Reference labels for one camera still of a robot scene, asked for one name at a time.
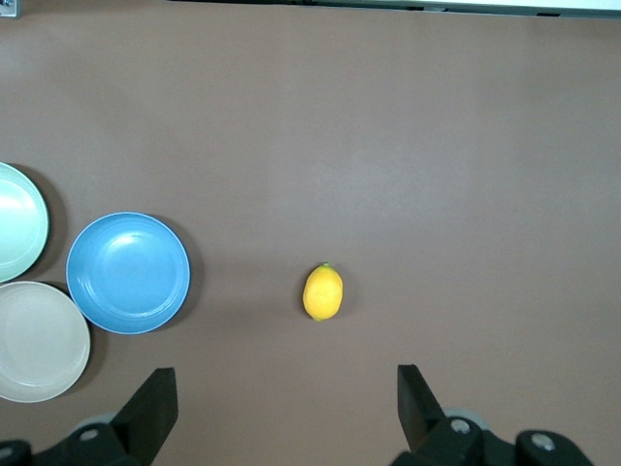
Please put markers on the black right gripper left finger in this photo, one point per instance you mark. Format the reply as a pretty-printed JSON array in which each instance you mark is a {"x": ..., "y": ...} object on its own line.
[{"x": 140, "y": 422}]

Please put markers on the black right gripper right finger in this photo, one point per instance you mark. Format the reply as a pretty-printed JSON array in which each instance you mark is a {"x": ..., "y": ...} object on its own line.
[{"x": 427, "y": 432}]

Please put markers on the yellow lemon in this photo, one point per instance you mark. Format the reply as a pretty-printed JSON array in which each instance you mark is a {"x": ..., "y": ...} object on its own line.
[{"x": 323, "y": 292}]

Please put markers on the beige plate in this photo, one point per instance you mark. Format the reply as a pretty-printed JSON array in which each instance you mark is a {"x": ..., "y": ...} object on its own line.
[{"x": 39, "y": 342}]

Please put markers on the blue plate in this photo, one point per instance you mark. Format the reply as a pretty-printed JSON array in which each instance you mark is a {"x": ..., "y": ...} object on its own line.
[{"x": 128, "y": 272}]

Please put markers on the pale green plate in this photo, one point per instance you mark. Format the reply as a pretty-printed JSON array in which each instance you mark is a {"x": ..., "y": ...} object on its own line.
[{"x": 19, "y": 223}]

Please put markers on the metal table edge bracket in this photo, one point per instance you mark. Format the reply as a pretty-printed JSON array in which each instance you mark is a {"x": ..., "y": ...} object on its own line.
[{"x": 7, "y": 7}]

